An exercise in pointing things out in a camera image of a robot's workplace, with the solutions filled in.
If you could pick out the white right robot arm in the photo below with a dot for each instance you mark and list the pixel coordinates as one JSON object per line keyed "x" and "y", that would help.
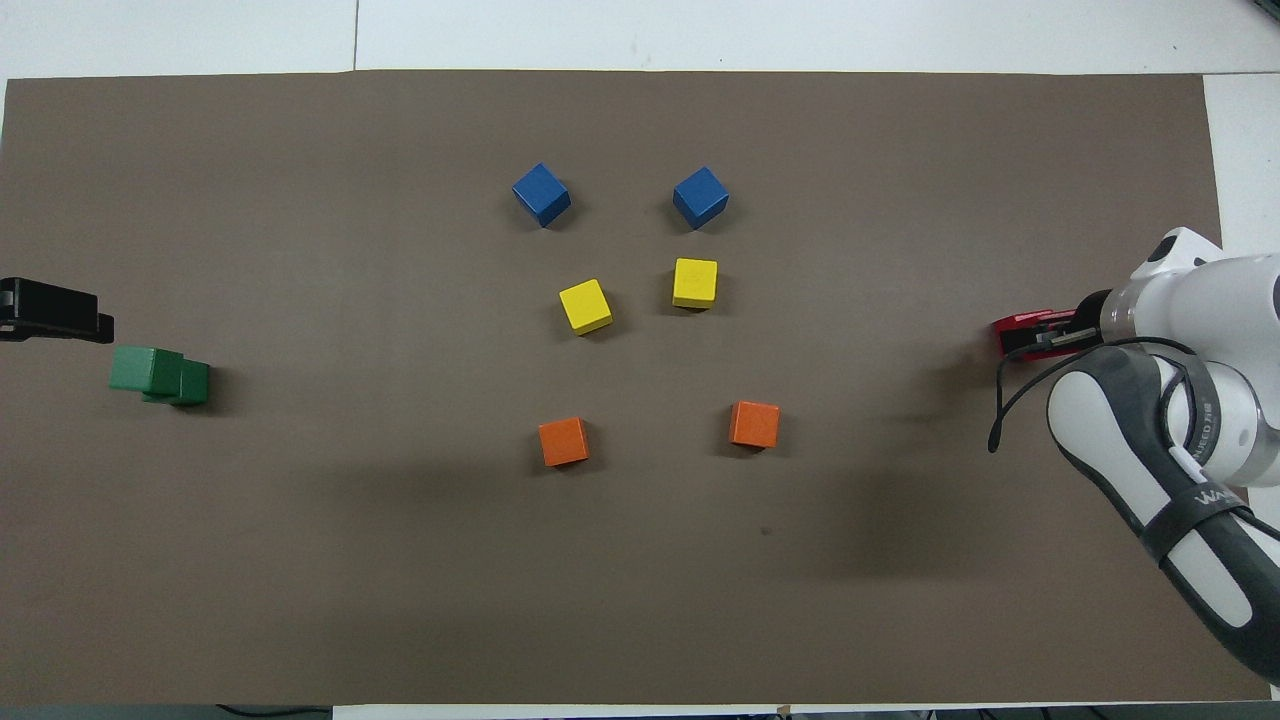
{"x": 1230, "y": 300}

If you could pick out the orange wooden block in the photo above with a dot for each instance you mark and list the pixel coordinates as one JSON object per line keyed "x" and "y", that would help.
{"x": 564, "y": 441}
{"x": 755, "y": 424}

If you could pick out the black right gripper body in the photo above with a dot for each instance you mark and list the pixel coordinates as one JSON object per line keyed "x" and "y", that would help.
{"x": 1092, "y": 320}

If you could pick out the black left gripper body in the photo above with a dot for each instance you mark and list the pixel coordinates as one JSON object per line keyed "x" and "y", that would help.
{"x": 9, "y": 308}

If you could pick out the green wooden block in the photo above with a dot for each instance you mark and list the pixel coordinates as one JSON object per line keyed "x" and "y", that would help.
{"x": 196, "y": 385}
{"x": 140, "y": 368}

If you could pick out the blue wooden block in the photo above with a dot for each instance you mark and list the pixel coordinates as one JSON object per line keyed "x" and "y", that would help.
{"x": 700, "y": 197}
{"x": 541, "y": 194}

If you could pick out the brown table mat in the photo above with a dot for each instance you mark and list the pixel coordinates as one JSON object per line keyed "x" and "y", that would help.
{"x": 400, "y": 560}

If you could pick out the yellow wooden block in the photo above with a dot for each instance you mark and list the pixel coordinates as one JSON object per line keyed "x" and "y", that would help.
{"x": 695, "y": 283}
{"x": 585, "y": 306}

